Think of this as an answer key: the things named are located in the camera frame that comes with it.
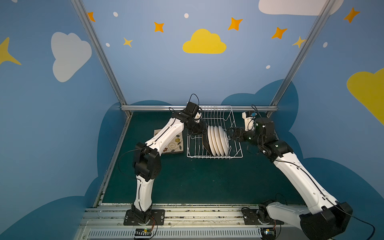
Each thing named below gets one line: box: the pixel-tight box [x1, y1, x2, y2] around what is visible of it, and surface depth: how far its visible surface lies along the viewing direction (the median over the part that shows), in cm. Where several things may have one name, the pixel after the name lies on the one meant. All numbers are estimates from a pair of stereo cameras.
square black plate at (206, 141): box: [202, 123, 214, 157], surface depth 87 cm
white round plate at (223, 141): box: [218, 125, 229, 156], surface depth 90 cm
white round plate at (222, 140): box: [218, 125, 228, 156], surface depth 90 cm
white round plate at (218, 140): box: [214, 126, 223, 156], surface depth 88 cm
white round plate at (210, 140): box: [207, 125, 217, 157], surface depth 88 cm
